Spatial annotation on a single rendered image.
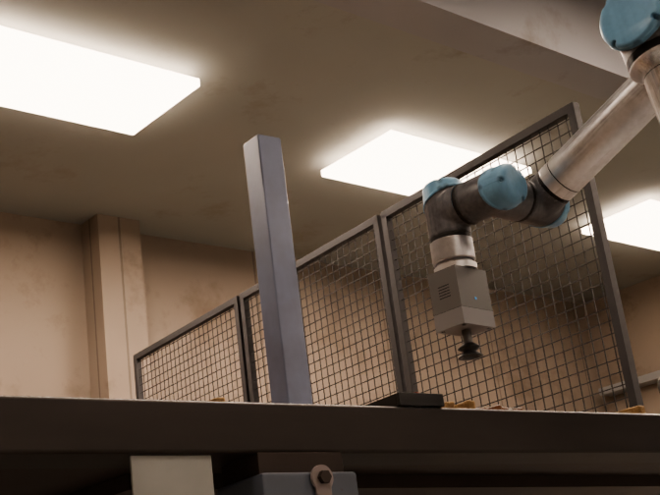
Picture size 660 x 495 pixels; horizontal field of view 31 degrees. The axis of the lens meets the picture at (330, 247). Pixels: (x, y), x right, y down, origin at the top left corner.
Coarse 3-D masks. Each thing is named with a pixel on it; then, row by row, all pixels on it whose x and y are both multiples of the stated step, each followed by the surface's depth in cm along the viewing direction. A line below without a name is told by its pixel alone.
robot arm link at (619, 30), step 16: (608, 0) 180; (624, 0) 177; (640, 0) 175; (656, 0) 172; (608, 16) 179; (624, 16) 176; (640, 16) 174; (656, 16) 173; (608, 32) 178; (624, 32) 176; (640, 32) 173; (656, 32) 173; (624, 48) 176; (640, 48) 174; (656, 48) 173; (640, 64) 175; (656, 64) 174; (640, 80) 178; (656, 80) 174; (656, 96) 174; (656, 112) 174
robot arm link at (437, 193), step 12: (444, 180) 205; (456, 180) 206; (432, 192) 205; (444, 192) 204; (432, 204) 205; (444, 204) 203; (432, 216) 205; (444, 216) 203; (456, 216) 202; (432, 228) 204; (444, 228) 203; (456, 228) 202; (468, 228) 204; (432, 240) 204
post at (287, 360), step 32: (256, 160) 415; (256, 192) 413; (256, 224) 411; (288, 224) 411; (256, 256) 409; (288, 256) 406; (288, 288) 401; (288, 320) 396; (288, 352) 392; (288, 384) 387
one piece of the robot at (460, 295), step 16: (448, 272) 200; (464, 272) 200; (480, 272) 203; (432, 288) 202; (448, 288) 199; (464, 288) 198; (480, 288) 202; (432, 304) 201; (448, 304) 199; (464, 304) 197; (480, 304) 200; (448, 320) 198; (464, 320) 196; (480, 320) 199; (464, 336) 199
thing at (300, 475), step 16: (240, 464) 137; (256, 464) 134; (272, 464) 135; (288, 464) 136; (304, 464) 138; (320, 464) 139; (336, 464) 140; (224, 480) 139; (240, 480) 136; (256, 480) 132; (272, 480) 132; (288, 480) 134; (304, 480) 135; (320, 480) 135; (336, 480) 138; (352, 480) 139
